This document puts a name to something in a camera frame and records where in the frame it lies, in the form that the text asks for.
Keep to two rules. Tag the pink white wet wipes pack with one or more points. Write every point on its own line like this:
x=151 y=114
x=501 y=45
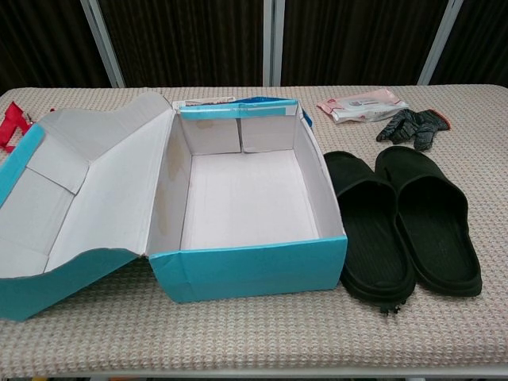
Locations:
x=357 y=109

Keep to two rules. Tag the black rubber slipper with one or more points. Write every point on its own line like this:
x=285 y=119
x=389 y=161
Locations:
x=432 y=230

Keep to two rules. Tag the dark brown curtain panel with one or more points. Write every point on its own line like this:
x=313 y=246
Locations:
x=357 y=39
x=178 y=39
x=484 y=31
x=39 y=39

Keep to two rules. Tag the teal cardboard shoe box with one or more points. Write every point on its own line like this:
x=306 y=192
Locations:
x=246 y=270

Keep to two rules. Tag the black grey work glove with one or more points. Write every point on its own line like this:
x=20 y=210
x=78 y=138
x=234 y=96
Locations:
x=412 y=127

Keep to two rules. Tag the black slipper with frayed heel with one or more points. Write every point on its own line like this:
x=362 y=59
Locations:
x=373 y=238

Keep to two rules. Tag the beige woven tablecloth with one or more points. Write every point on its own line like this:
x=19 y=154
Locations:
x=278 y=337

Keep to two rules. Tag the grey metal partition post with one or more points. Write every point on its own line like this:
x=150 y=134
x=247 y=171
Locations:
x=273 y=39
x=440 y=43
x=103 y=43

